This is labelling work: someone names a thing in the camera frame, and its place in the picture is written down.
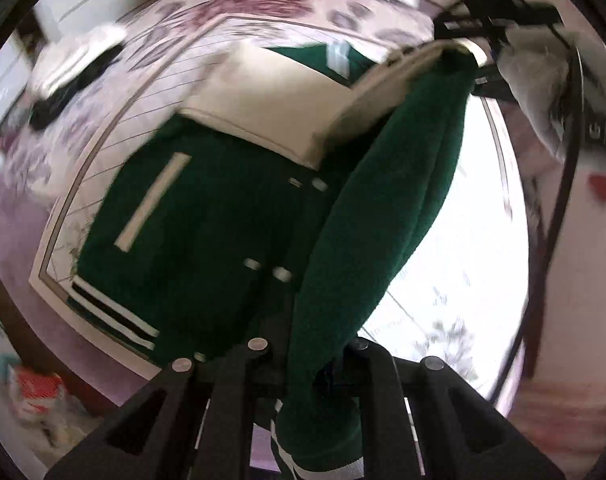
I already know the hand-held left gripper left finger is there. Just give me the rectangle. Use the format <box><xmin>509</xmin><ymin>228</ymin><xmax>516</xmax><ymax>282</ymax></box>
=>
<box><xmin>45</xmin><ymin>338</ymin><xmax>289</xmax><ymax>480</ymax></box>

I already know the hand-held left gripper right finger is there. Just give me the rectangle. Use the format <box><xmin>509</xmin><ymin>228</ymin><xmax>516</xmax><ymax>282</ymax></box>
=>
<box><xmin>328</xmin><ymin>337</ymin><xmax>566</xmax><ymax>480</ymax></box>

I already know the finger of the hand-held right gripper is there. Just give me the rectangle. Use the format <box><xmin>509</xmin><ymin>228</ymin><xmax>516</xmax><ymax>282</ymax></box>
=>
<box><xmin>433</xmin><ymin>0</ymin><xmax>564</xmax><ymax>41</ymax></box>
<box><xmin>470</xmin><ymin>62</ymin><xmax>516</xmax><ymax>103</ymax></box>

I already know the green varsity jacket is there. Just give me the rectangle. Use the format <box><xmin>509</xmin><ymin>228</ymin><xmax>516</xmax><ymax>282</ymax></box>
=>
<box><xmin>65</xmin><ymin>42</ymin><xmax>484</xmax><ymax>480</ymax></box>

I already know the pink heart print cloth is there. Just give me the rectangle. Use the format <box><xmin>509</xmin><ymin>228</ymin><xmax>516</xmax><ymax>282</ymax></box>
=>
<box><xmin>526</xmin><ymin>150</ymin><xmax>606</xmax><ymax>461</ymax></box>

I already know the white lattice floral mat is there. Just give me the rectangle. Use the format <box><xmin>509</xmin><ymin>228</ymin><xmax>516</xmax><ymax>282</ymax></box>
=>
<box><xmin>30</xmin><ymin>10</ymin><xmax>531</xmax><ymax>406</ymax></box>

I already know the red white plastic bag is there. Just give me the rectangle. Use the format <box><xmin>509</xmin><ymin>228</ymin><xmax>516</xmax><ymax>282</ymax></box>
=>
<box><xmin>8</xmin><ymin>365</ymin><xmax>68</xmax><ymax>421</ymax></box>

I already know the black garment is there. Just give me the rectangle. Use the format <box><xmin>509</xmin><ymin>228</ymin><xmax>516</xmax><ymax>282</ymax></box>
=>
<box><xmin>28</xmin><ymin>42</ymin><xmax>126</xmax><ymax>133</ymax></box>

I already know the white fluffy garment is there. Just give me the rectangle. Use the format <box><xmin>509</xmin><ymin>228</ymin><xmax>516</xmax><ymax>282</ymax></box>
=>
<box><xmin>33</xmin><ymin>25</ymin><xmax>128</xmax><ymax>96</ymax></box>

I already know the black cable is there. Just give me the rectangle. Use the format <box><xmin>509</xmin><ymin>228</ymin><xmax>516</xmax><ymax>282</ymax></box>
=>
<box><xmin>493</xmin><ymin>35</ymin><xmax>586</xmax><ymax>403</ymax></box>

